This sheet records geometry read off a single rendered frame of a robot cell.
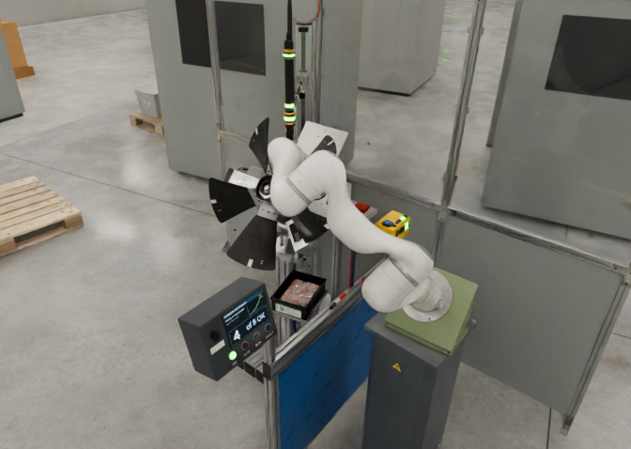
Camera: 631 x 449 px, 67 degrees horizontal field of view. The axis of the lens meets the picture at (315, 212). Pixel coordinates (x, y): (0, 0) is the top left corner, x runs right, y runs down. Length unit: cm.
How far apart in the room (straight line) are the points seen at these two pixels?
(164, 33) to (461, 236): 326
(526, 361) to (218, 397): 165
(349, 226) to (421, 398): 82
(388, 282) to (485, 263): 126
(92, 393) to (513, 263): 233
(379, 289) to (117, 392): 194
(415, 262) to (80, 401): 215
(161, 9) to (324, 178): 361
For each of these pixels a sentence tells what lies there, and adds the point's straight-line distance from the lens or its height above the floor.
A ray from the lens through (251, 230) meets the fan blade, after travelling 215.
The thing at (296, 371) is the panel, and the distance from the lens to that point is 202.
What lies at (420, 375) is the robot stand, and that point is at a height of 84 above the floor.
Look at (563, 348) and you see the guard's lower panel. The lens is 274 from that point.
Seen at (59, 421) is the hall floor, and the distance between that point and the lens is 300.
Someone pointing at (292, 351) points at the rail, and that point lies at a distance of 188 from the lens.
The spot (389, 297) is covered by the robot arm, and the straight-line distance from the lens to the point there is 142.
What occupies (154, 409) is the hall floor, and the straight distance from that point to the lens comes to 288.
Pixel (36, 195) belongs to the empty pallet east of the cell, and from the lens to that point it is 496.
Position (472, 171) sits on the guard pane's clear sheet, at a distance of 244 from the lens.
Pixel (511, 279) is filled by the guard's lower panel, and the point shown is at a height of 72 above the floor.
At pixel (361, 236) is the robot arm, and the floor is 146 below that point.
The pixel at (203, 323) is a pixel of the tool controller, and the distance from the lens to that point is 140.
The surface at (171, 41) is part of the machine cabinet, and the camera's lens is 474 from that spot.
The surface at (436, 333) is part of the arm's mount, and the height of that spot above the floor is 98.
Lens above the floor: 218
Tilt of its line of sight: 30 degrees down
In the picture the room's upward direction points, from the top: 1 degrees clockwise
